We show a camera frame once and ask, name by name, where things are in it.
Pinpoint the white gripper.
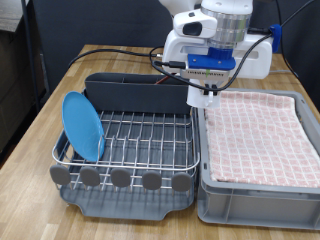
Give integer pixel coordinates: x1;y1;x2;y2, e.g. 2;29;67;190
161;8;274;93

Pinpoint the reddish brown wooden spoon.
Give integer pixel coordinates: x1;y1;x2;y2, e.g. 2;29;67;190
155;74;172;86

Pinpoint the blue plate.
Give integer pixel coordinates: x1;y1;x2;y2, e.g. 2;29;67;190
61;90;106;163

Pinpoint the grey dish drying rack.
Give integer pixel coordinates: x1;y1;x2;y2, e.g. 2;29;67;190
53;89;201;222

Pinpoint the dark grey cutlery holder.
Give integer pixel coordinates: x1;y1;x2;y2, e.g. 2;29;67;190
84;72;195;116

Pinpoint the pink checked towel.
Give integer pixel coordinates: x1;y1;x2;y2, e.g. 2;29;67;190
203;90;320;189

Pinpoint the grey plastic crate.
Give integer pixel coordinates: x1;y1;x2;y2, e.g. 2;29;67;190
195;86;320;231

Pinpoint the black backdrop panel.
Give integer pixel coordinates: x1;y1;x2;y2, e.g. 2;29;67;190
31;0;320;111

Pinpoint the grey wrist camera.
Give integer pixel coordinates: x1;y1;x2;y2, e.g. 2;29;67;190
180;68;232;81

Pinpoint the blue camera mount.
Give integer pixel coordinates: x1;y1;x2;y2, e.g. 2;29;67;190
186;46;237;72

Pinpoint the black camera cable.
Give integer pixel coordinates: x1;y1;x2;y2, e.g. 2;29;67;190
149;0;316;93

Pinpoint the grey cable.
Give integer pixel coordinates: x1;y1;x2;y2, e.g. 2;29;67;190
269;68;295;76

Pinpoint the blue cable clip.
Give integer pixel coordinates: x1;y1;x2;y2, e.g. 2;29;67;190
268;23;283;54

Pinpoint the black power cable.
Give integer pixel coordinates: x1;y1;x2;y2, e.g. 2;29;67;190
68;44;166;69

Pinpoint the metal wire dish rack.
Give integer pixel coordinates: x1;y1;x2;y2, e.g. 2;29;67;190
49;89;201;196

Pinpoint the black metal frame pole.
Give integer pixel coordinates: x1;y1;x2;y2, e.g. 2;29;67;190
20;0;42;113

